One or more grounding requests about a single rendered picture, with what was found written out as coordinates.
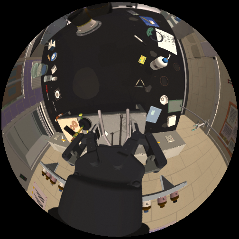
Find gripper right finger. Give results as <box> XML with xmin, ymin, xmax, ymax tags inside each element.
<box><xmin>121</xmin><ymin>124</ymin><xmax>168</xmax><ymax>169</ymax></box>

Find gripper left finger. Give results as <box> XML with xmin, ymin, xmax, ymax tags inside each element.
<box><xmin>61</xmin><ymin>124</ymin><xmax>101</xmax><ymax>167</ymax></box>

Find brass burner tube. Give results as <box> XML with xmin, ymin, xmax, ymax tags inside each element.
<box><xmin>70</xmin><ymin>126</ymin><xmax>85</xmax><ymax>142</ymax></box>

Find black round burner base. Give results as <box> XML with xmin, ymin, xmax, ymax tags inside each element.
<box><xmin>78</xmin><ymin>117</ymin><xmax>92</xmax><ymax>132</ymax></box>

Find grey metal tongs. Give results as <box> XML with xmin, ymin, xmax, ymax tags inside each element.
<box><xmin>97</xmin><ymin>108</ymin><xmax>132</xmax><ymax>148</ymax></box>

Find pipeclay triangle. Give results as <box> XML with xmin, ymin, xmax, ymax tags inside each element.
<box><xmin>134</xmin><ymin>77</ymin><xmax>146</xmax><ymax>89</ymax></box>

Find grey bench cabinet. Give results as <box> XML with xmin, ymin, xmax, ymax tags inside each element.
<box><xmin>48</xmin><ymin>130</ymin><xmax>186</xmax><ymax>175</ymax></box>

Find tan board with orange rings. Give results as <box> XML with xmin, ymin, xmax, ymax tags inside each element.
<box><xmin>56</xmin><ymin>117</ymin><xmax>85</xmax><ymax>143</ymax></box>

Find white square pad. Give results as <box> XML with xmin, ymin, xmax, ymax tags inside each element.
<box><xmin>166</xmin><ymin>114</ymin><xmax>177</xmax><ymax>128</ymax></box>

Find light blue sheet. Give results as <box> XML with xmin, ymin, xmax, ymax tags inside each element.
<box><xmin>146</xmin><ymin>105</ymin><xmax>162</xmax><ymax>124</ymax></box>

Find grey glass fronted cabinet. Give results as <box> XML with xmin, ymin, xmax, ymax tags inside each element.
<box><xmin>3</xmin><ymin>106</ymin><xmax>55</xmax><ymax>169</ymax></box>

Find grey stand clamp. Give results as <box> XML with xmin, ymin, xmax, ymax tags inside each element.
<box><xmin>192</xmin><ymin>119</ymin><xmax>210</xmax><ymax>132</ymax></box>

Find grey stand rod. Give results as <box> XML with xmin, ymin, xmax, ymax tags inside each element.
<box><xmin>179</xmin><ymin>104</ymin><xmax>230</xmax><ymax>148</ymax></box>

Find white reagent bottle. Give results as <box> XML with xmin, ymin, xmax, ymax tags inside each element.
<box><xmin>142</xmin><ymin>201</ymin><xmax>153</xmax><ymax>213</ymax></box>

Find clear glass jar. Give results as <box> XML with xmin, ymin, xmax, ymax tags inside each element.
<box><xmin>43</xmin><ymin>75</ymin><xmax>58</xmax><ymax>83</ymax></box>

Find orange framed notice board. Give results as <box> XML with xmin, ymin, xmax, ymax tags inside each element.
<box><xmin>218</xmin><ymin>101</ymin><xmax>238</xmax><ymax>156</ymax></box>

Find stack of glass dishes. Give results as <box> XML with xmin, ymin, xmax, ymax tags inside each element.
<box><xmin>30</xmin><ymin>62</ymin><xmax>48</xmax><ymax>78</ymax></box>

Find white bottle with blue cap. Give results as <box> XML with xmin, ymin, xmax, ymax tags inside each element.
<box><xmin>149</xmin><ymin>54</ymin><xmax>172</xmax><ymax>71</ymax></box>

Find white printed paper sheet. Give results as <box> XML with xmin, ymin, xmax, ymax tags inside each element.
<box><xmin>155</xmin><ymin>28</ymin><xmax>178</xmax><ymax>56</ymax></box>

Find white pen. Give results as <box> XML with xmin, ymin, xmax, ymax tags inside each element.
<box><xmin>133</xmin><ymin>35</ymin><xmax>147</xmax><ymax>46</ymax></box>

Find blue folder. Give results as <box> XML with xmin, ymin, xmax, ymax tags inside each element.
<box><xmin>138</xmin><ymin>16</ymin><xmax>158</xmax><ymax>28</ymax></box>

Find grey wall shelf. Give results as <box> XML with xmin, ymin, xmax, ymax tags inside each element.
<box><xmin>141</xmin><ymin>175</ymin><xmax>188</xmax><ymax>202</ymax></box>
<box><xmin>39</xmin><ymin>161</ymin><xmax>66</xmax><ymax>188</ymax></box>

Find green stand base plate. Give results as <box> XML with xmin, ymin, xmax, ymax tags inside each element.
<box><xmin>167</xmin><ymin>99</ymin><xmax>184</xmax><ymax>114</ymax></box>

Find pink wall notice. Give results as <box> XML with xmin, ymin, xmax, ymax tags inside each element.
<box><xmin>30</xmin><ymin>182</ymin><xmax>48</xmax><ymax>210</ymax></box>

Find purple wall cupboard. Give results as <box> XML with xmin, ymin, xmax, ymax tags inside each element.
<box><xmin>1</xmin><ymin>59</ymin><xmax>46</xmax><ymax>120</ymax></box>

